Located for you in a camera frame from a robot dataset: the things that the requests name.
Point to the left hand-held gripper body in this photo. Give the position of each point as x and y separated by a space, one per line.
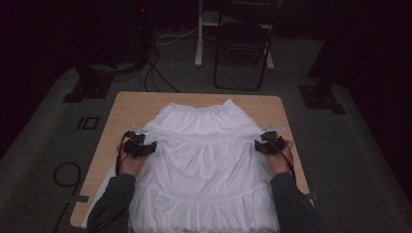
136 145

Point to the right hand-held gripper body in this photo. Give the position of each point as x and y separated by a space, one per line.
274 142

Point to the white skirt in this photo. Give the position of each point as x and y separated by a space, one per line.
204 168

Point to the person's right hand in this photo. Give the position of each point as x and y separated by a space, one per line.
279 161

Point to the person's left hand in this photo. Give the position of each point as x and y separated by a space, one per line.
130 165

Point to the black stand base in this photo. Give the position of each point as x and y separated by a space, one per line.
87 89
319 97

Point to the grey tape strip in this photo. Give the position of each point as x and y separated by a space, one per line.
79 198
312 196

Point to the black folding chair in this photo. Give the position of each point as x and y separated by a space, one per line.
243 42

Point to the black tower with red light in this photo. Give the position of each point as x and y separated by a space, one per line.
139 32

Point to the white desk frame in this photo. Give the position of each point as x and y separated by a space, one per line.
199 48

